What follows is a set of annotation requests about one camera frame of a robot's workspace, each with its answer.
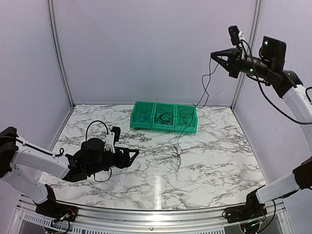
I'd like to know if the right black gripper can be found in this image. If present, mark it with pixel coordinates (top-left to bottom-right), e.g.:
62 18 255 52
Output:
211 46 273 79

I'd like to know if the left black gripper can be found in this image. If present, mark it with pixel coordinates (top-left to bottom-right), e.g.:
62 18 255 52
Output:
88 147 139 176

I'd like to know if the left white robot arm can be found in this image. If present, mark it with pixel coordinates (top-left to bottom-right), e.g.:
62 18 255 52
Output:
0 126 139 217

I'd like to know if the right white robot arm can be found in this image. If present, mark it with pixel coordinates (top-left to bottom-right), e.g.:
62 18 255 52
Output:
211 36 312 218

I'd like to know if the left green storage bin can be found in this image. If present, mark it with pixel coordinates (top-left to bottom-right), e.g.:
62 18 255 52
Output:
130 101 155 130

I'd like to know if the middle green storage bin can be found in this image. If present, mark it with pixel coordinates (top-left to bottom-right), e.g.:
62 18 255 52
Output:
152 102 175 132

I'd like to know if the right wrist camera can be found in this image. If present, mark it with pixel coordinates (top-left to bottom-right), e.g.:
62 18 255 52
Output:
228 25 244 46

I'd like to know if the right aluminium frame post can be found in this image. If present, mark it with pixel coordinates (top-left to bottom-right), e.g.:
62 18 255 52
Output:
231 0 262 112

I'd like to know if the aluminium frame post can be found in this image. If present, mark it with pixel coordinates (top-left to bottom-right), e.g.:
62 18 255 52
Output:
231 0 262 112
46 0 75 109

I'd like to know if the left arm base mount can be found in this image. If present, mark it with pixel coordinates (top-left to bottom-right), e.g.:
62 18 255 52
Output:
36 203 78 222

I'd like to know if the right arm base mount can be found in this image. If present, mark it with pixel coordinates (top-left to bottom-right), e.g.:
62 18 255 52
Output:
222 205 267 223

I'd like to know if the front aluminium rail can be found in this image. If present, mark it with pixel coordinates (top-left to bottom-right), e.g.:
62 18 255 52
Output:
9 192 288 234

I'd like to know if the left aluminium frame post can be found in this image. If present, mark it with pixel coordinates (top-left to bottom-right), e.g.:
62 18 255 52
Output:
46 0 75 109

